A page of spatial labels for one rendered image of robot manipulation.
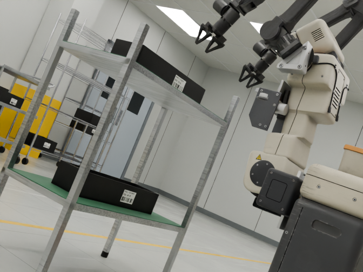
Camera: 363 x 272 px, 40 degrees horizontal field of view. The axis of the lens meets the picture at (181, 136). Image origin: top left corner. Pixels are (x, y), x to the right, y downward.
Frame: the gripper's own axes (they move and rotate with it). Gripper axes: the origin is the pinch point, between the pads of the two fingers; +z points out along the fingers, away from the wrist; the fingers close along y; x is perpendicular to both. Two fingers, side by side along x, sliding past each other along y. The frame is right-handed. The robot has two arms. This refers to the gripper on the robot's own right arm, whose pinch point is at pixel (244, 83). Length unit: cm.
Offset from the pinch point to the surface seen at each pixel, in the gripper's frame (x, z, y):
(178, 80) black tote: -16.8, 20.6, 18.2
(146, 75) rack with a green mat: -1, 23, 56
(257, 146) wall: -303, 104, -688
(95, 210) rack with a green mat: 25, 75, 53
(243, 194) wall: -249, 186, -687
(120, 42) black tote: -30, 24, 50
